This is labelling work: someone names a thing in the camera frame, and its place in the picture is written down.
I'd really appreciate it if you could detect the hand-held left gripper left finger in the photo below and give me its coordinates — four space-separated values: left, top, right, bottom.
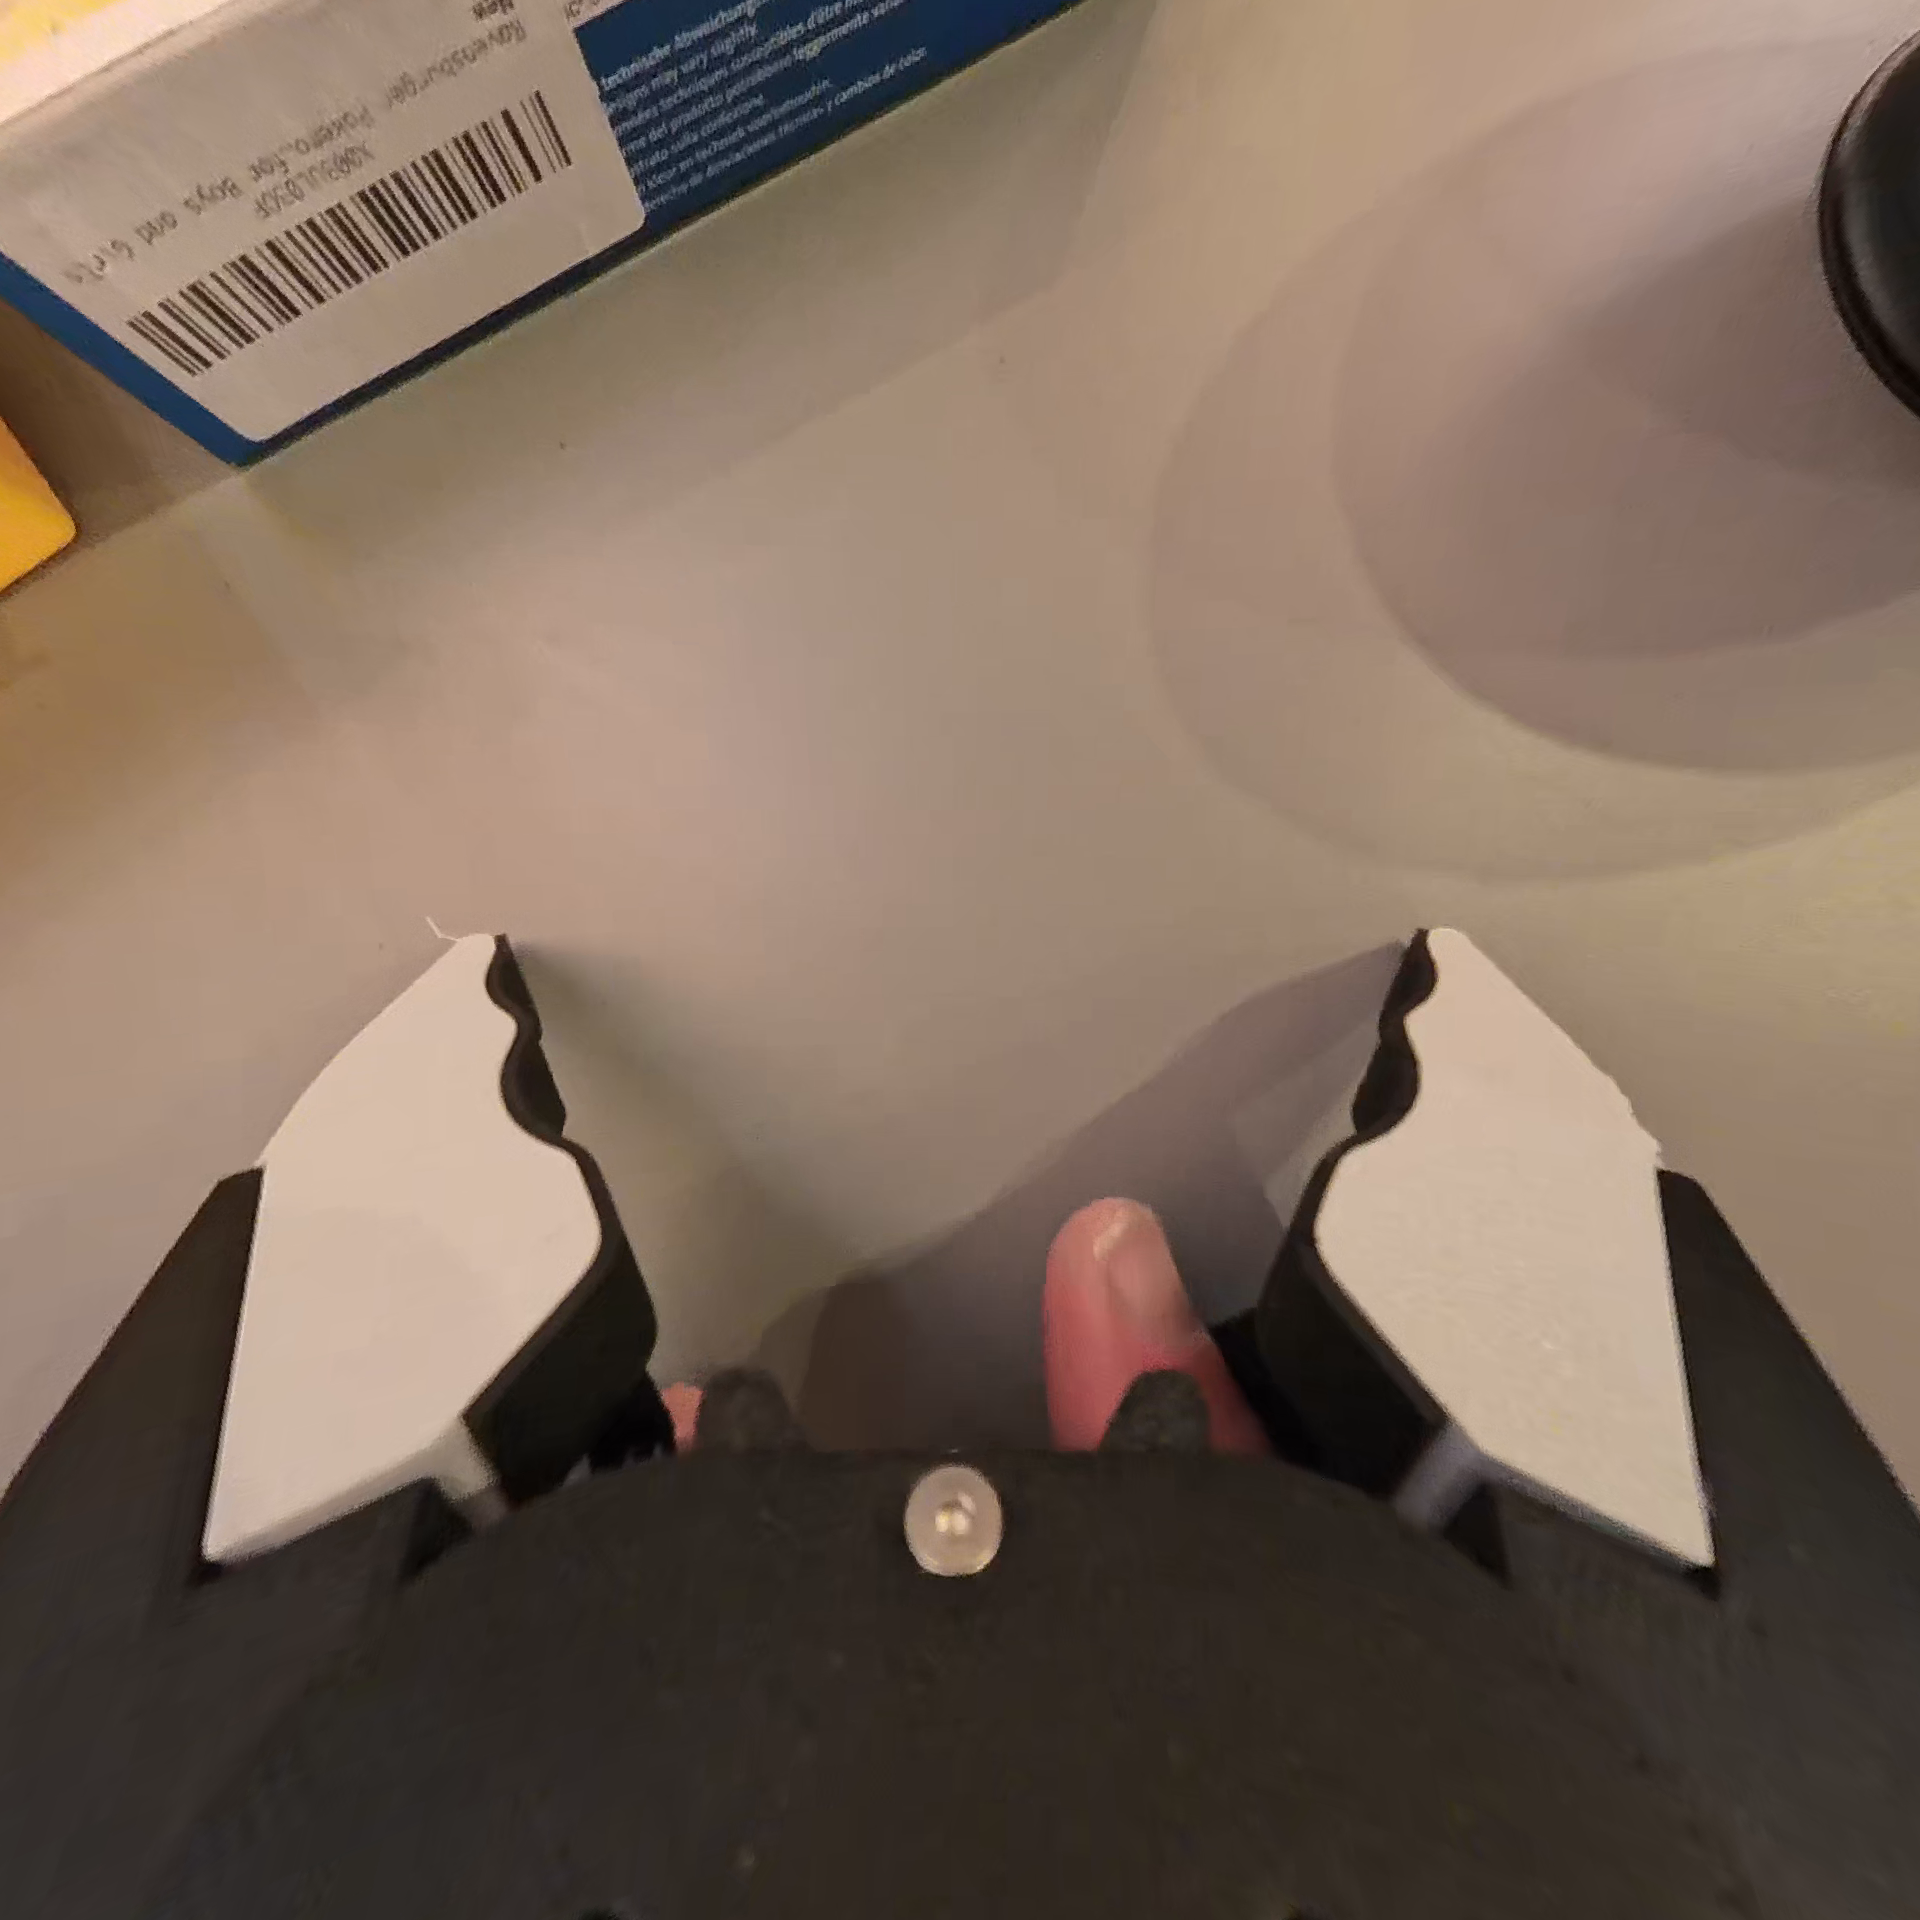
203 931 665 1565

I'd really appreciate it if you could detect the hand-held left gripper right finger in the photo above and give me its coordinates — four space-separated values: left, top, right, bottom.
1253 923 1716 1570

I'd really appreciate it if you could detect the blue puzzle box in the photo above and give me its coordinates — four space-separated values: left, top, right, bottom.
0 0 1085 467

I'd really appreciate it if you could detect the person's left hand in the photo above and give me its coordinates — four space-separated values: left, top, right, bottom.
1042 1196 1218 1459

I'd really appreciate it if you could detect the large yellow plastic bin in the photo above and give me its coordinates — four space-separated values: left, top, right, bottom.
0 418 79 597

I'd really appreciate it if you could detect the black round object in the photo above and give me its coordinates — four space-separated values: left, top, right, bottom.
1817 28 1920 424

